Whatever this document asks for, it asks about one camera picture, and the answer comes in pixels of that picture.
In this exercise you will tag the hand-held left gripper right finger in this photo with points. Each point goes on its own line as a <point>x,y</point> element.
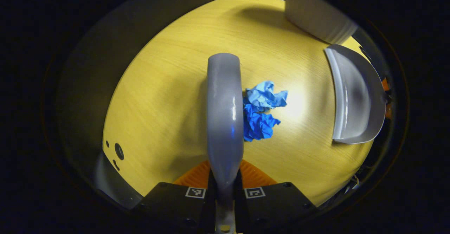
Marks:
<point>274,206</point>

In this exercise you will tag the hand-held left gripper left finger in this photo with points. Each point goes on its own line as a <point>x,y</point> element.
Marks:
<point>175,206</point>

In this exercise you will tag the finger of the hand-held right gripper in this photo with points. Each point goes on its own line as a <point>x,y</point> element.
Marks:
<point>388,111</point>
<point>385,85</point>

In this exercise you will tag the grey dustpan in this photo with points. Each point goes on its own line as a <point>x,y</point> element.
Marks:
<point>355,100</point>

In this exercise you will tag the dark blue paper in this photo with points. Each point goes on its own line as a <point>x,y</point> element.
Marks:
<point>258,125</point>

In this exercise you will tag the grey ribbed garbage bin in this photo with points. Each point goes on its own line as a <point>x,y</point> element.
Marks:
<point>316,12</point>

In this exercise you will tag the small grey broom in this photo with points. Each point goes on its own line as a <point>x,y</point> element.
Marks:
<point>225,114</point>

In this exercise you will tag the light blue paper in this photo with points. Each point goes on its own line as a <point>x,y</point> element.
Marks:
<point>262,95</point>

